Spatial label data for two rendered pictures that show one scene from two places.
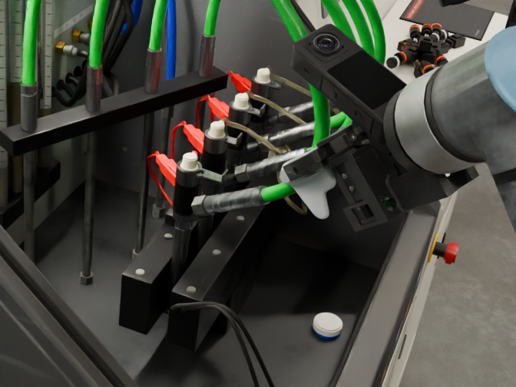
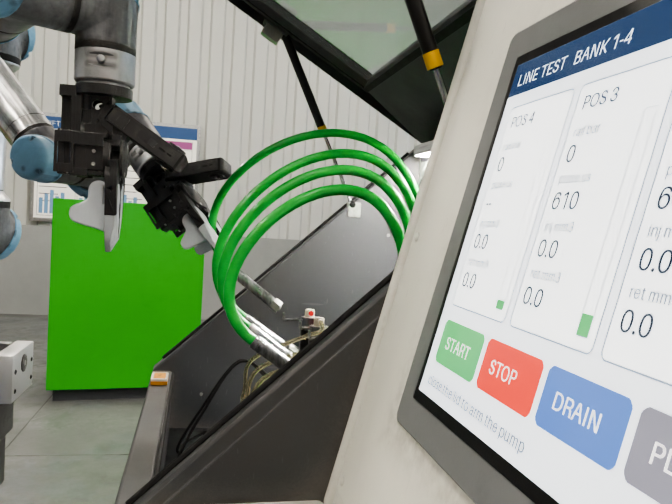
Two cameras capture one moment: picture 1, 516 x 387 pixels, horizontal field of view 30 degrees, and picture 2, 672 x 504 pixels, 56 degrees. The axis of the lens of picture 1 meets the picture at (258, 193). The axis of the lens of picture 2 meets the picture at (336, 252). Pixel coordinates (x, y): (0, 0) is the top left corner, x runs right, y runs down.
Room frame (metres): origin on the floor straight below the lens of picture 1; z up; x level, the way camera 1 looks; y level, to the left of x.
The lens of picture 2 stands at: (1.80, -0.35, 1.28)
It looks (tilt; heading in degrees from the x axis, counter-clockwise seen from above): 3 degrees down; 152
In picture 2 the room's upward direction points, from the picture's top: 4 degrees clockwise
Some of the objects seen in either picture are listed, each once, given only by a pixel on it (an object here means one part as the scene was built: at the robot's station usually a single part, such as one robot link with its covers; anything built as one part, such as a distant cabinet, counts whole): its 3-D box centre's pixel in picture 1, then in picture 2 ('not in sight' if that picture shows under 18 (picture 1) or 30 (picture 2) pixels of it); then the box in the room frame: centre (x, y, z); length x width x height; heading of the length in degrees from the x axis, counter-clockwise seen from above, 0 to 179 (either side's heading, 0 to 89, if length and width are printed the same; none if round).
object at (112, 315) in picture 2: not in sight; (127, 293); (-2.84, 0.40, 0.65); 0.95 x 0.86 x 1.30; 82
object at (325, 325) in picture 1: (327, 325); not in sight; (0.99, -0.12, 0.84); 0.04 x 0.04 x 0.01
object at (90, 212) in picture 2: not in sight; (93, 215); (0.94, -0.26, 1.26); 0.06 x 0.03 x 0.09; 75
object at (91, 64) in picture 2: not in sight; (104, 71); (0.93, -0.25, 1.45); 0.08 x 0.08 x 0.05
